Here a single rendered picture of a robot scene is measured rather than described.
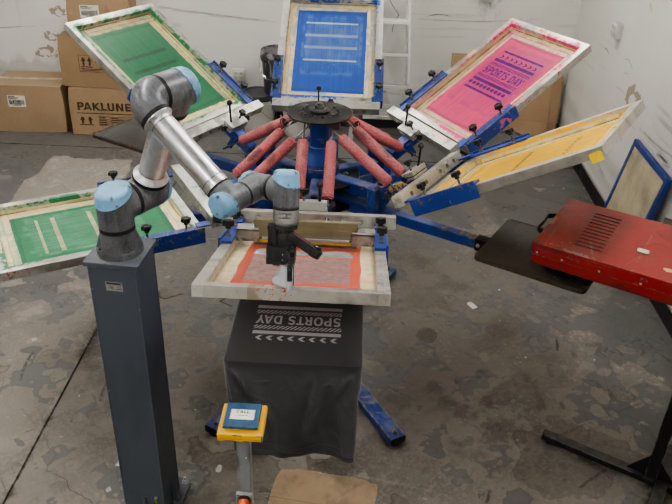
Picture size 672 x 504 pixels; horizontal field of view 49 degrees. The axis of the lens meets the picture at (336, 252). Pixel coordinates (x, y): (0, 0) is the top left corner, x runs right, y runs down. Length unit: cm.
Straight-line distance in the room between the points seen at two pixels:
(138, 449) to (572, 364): 230
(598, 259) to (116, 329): 173
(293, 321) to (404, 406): 125
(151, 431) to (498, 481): 150
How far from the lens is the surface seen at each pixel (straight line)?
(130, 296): 255
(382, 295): 216
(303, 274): 243
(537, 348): 422
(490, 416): 373
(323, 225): 272
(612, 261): 287
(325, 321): 259
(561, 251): 287
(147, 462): 304
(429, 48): 675
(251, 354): 245
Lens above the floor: 247
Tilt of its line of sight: 30 degrees down
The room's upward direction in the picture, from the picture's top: 2 degrees clockwise
